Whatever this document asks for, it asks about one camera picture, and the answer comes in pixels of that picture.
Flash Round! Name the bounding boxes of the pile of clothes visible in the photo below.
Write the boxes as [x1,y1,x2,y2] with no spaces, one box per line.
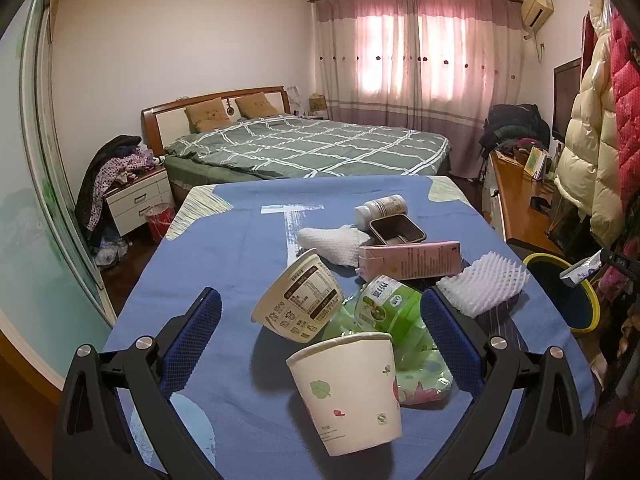
[75,135,166,246]

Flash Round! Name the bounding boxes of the crumpled plastic bags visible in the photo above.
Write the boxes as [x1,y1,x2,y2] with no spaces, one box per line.
[92,237,131,267]

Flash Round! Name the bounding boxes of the dark striped cloth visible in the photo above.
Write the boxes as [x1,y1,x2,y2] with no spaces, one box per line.
[472,295,531,356]

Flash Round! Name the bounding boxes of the white foam fruit net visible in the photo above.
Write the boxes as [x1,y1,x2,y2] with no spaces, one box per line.
[436,252,531,318]

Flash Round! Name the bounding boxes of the black television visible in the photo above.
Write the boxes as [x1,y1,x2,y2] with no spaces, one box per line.
[551,57,583,143]

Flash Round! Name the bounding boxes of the clear tape strip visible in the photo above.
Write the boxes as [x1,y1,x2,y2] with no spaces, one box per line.
[284,210,308,267]
[261,204,325,214]

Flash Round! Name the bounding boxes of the yellow-rimmed trash bin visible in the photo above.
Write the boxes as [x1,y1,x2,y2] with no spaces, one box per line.
[522,252,601,333]

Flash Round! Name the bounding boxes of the pink drink carton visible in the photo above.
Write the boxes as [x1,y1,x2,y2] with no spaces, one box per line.
[357,241,462,282]

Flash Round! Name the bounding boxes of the wardrobe sliding door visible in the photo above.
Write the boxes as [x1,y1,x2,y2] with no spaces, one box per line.
[0,0,118,331]

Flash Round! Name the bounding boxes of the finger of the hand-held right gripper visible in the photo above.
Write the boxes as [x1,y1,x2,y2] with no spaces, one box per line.
[597,247,640,272]

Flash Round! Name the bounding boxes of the wall air conditioner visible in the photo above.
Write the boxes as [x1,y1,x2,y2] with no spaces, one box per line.
[521,0,555,33]

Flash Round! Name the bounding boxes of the pink floral scarf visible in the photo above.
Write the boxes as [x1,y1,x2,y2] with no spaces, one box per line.
[595,250,640,426]

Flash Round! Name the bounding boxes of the cream down jacket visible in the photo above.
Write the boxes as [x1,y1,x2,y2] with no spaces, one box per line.
[555,0,626,248]

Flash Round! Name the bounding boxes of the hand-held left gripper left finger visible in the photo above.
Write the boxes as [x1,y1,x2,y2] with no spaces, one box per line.
[52,287,223,480]

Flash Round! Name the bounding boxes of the wooden bed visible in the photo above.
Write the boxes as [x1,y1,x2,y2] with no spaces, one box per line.
[141,85,451,201]

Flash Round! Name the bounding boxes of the dark metal baking tin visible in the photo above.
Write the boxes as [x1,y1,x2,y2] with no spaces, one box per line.
[368,214,427,247]

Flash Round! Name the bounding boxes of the white pill bottle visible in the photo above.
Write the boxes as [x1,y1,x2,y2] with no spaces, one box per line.
[354,194,408,226]

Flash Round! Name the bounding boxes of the heap of dark clothes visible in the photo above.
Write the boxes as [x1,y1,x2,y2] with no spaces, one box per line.
[479,104,551,161]

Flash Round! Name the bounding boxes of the cream paper noodle bowl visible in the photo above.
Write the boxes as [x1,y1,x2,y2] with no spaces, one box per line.
[250,248,346,345]

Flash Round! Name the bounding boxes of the red quilted jacket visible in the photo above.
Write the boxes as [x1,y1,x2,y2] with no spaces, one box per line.
[607,10,640,196]

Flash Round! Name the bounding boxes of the green floral plastic bag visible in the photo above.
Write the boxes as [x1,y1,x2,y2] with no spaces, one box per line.
[320,305,455,407]

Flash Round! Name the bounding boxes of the blue tablecloth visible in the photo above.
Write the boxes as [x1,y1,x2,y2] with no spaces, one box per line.
[102,175,596,480]

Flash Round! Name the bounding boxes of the white leaf-print paper cup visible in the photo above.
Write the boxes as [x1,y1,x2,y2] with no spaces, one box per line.
[286,332,403,457]

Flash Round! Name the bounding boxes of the pink and white curtain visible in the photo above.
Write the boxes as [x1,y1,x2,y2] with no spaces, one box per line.
[312,0,523,126]

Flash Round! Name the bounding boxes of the red bucket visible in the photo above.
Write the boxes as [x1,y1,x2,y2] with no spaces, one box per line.
[144,203,176,245]

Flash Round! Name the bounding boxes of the brown bear pillow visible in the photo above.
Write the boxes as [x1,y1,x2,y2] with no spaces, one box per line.
[184,99,232,133]
[235,92,280,119]

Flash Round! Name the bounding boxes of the green plaid quilt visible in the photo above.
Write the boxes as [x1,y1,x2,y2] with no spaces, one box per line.
[164,115,451,181]

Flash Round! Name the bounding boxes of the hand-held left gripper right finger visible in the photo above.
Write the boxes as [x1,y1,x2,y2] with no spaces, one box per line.
[420,287,588,480]

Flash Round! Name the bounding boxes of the white nightstand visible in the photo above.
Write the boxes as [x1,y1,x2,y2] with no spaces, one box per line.
[105,167,176,237]

